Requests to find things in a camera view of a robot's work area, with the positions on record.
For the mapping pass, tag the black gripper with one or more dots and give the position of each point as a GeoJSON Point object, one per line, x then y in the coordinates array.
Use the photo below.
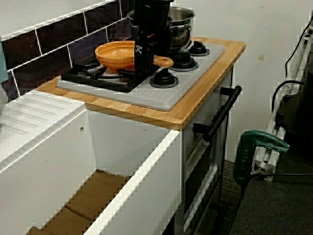
{"type": "Point", "coordinates": [151, 17]}

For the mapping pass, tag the stainless steel pot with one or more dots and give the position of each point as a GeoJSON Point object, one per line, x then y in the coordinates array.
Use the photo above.
{"type": "Point", "coordinates": [182, 27]}

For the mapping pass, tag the black burner grate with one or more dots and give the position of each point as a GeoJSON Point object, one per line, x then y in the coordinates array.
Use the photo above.
{"type": "Point", "coordinates": [97, 83]}

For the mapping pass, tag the black floor box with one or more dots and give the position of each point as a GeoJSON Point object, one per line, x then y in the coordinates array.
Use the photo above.
{"type": "Point", "coordinates": [298, 115]}

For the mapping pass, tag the white sink basin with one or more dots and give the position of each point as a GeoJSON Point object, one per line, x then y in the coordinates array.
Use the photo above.
{"type": "Point", "coordinates": [36, 156]}

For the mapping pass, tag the wooden stove countertop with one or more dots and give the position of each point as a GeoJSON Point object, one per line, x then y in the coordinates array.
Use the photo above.
{"type": "Point", "coordinates": [195, 98]}

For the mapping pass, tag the grey oven door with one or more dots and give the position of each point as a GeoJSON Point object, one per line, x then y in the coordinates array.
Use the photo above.
{"type": "Point", "coordinates": [203, 156]}

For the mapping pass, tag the orange plastic frying pan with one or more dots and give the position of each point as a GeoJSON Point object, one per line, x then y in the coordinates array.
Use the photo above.
{"type": "Point", "coordinates": [115, 55]}

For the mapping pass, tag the black stove knob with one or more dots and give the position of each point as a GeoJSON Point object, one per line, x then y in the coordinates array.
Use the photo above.
{"type": "Point", "coordinates": [199, 47]}
{"type": "Point", "coordinates": [163, 78]}
{"type": "Point", "coordinates": [183, 61]}

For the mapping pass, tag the white aluminium frame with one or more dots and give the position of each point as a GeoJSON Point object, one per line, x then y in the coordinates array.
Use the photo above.
{"type": "Point", "coordinates": [271, 151]}

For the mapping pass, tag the teal box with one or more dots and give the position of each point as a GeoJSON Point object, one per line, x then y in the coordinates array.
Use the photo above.
{"type": "Point", "coordinates": [2, 61]}

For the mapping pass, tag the grey stove top plate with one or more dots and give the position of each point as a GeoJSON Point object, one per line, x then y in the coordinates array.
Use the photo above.
{"type": "Point", "coordinates": [151, 98]}

